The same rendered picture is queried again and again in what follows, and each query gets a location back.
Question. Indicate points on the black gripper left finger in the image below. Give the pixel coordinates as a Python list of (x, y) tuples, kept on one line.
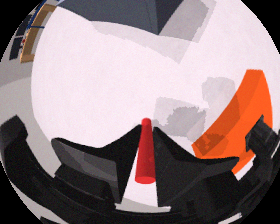
[(112, 163)]

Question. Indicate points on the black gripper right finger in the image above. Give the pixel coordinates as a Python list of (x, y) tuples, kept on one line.
[(178, 170)]

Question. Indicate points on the red peg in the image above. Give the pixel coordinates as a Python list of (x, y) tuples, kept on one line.
[(145, 171)]

